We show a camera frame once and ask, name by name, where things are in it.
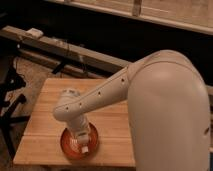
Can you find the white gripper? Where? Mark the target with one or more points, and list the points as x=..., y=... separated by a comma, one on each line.
x=79, y=126

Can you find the small white bottle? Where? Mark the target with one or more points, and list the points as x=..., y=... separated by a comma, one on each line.
x=84, y=145

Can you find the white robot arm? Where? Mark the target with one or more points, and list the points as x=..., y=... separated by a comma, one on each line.
x=168, y=107

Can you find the orange ceramic bowl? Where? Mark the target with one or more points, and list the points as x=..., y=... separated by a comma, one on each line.
x=71, y=147

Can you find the wooden cutting board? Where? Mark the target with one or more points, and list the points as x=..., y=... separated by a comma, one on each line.
x=40, y=144

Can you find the small white box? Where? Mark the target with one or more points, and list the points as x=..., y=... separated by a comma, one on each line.
x=34, y=33

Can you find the long wooden beam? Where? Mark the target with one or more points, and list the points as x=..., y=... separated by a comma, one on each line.
x=92, y=58

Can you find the wooden shelf ledge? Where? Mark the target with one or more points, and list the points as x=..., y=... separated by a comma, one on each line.
x=193, y=15

